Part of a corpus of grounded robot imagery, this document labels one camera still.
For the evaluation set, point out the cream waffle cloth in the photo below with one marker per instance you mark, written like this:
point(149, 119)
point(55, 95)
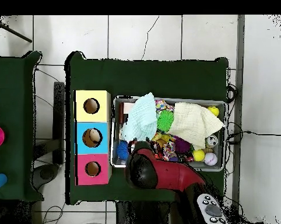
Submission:
point(191, 123)

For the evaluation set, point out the wooden box with three holes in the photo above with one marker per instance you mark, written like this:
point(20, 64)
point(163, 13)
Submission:
point(100, 109)

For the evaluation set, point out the white baseball with red stitches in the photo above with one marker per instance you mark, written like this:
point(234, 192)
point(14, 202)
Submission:
point(211, 159)

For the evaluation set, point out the green spiky rubber ball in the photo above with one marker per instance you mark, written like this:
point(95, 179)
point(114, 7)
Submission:
point(165, 120)

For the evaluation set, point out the purple spiky rubber ball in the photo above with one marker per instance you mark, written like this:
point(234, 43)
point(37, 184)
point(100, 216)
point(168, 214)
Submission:
point(182, 144)

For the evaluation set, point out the dark green table cloth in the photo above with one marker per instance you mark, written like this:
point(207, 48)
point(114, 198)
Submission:
point(12, 116)
point(142, 79)

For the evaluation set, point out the mint green waffle cloth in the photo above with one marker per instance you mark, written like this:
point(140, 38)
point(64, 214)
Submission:
point(140, 119)

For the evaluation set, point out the blue spiky rubber ball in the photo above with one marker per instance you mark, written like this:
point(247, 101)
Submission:
point(122, 151)

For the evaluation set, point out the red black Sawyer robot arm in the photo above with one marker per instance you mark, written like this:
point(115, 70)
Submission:
point(173, 173)

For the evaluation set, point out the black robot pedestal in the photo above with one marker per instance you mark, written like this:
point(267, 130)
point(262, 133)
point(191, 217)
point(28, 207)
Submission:
point(140, 214)

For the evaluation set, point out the black tripod leg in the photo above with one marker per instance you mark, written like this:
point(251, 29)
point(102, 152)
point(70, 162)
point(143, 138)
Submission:
point(14, 34)

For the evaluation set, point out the black upright panel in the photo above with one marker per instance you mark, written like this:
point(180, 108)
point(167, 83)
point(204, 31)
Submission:
point(58, 116)

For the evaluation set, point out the yellow smiley face ball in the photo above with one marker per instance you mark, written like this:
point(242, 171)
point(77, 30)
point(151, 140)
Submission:
point(213, 111)

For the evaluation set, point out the grey chair base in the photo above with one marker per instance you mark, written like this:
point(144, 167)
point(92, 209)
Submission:
point(46, 173)

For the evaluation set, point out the plain yellow ball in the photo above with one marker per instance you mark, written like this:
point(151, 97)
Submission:
point(198, 155)

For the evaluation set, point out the white cloth with colourful dots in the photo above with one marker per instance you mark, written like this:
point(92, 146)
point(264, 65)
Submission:
point(162, 106)

